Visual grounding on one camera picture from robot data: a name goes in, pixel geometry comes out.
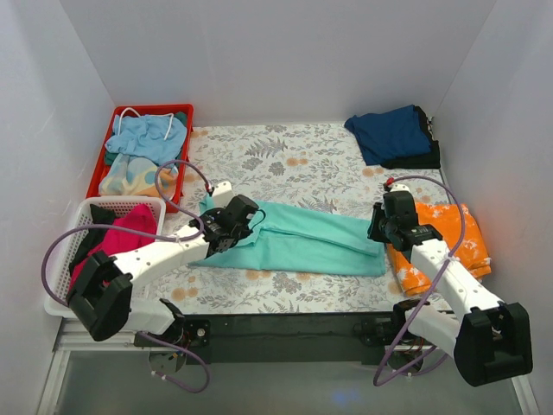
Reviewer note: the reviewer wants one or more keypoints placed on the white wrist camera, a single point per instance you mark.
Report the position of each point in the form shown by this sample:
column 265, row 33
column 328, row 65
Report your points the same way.
column 392, row 185
column 222, row 194

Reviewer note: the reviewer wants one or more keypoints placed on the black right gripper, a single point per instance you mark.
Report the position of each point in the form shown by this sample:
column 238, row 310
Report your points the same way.
column 376, row 229

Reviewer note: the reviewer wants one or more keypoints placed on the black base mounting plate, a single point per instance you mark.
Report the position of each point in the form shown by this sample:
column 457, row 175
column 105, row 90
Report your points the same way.
column 316, row 337

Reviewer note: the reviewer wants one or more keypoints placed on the light blue garment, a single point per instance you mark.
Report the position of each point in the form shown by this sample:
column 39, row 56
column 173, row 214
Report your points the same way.
column 147, row 138

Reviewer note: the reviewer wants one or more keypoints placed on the aluminium rail frame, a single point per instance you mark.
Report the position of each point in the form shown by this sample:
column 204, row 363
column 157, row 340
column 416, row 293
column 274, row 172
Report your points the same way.
column 113, row 377

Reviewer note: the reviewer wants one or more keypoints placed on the pastel patterned garment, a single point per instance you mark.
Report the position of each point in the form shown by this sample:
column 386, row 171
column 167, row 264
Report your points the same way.
column 133, row 175

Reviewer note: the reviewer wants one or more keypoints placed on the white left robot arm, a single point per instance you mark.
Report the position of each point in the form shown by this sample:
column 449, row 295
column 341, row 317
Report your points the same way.
column 102, row 295

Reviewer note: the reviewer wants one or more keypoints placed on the folded blue t-shirt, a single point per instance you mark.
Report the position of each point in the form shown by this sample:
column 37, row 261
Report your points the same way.
column 384, row 137

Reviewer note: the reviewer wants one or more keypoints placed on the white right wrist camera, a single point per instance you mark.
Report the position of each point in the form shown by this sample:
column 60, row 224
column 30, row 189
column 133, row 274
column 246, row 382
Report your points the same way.
column 392, row 185

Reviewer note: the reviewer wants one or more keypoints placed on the orange white tie-dye t-shirt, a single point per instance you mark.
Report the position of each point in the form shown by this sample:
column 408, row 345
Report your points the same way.
column 447, row 221

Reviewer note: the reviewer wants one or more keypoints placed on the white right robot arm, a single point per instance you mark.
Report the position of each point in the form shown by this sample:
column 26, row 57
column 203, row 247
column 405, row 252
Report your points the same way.
column 488, row 339

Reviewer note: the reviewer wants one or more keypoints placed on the white plastic basket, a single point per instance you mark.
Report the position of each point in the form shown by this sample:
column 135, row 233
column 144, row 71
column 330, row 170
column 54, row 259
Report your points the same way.
column 59, row 276

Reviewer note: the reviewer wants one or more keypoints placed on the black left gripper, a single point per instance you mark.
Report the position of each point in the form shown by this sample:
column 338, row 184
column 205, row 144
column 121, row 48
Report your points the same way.
column 225, row 244

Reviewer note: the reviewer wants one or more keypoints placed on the black garment in basket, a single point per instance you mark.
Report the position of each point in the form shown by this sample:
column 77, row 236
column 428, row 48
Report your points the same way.
column 93, row 237

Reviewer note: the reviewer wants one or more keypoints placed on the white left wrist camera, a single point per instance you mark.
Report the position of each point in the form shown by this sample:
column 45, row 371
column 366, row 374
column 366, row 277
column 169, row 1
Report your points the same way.
column 222, row 194

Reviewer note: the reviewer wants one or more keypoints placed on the teal t-shirt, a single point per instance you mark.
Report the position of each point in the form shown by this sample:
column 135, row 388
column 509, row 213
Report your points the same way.
column 289, row 238

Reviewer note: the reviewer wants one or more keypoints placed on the red plastic basket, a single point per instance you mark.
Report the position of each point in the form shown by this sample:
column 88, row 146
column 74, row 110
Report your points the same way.
column 101, row 170

